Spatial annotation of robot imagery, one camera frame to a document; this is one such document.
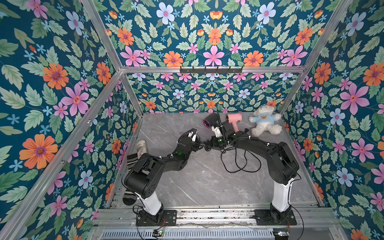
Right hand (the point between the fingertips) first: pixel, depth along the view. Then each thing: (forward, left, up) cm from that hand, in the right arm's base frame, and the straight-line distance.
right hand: (212, 139), depth 94 cm
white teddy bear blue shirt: (+19, -38, -2) cm, 43 cm away
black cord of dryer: (-16, -19, -9) cm, 27 cm away
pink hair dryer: (+23, -16, -5) cm, 29 cm away
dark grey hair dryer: (-3, +3, -1) cm, 4 cm away
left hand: (+2, +11, +3) cm, 12 cm away
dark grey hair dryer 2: (+17, 0, 0) cm, 17 cm away
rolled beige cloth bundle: (-4, +46, -5) cm, 47 cm away
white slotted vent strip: (-48, +9, -10) cm, 50 cm away
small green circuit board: (-49, +27, -12) cm, 57 cm away
